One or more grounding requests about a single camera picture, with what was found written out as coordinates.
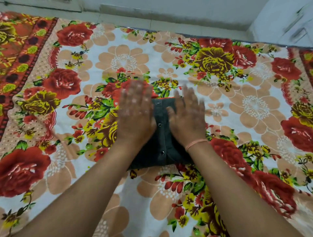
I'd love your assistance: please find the person's right forearm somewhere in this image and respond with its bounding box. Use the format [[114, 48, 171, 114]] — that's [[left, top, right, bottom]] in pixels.
[[188, 141, 304, 237]]

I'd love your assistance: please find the person's right hand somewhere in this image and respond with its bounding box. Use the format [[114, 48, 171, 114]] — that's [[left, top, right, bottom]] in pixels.
[[166, 85, 208, 149]]

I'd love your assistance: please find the person's left forearm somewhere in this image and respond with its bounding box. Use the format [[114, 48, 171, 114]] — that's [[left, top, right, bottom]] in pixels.
[[14, 139, 147, 237]]

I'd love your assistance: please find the pink thread bracelet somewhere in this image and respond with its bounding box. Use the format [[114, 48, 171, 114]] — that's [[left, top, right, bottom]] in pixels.
[[185, 138, 210, 152]]

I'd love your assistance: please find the dark green shirt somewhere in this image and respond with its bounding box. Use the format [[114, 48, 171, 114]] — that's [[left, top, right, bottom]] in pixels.
[[127, 97, 196, 171]]

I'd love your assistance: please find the person's left hand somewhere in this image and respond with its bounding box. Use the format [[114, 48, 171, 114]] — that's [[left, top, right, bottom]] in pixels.
[[116, 79, 157, 147]]

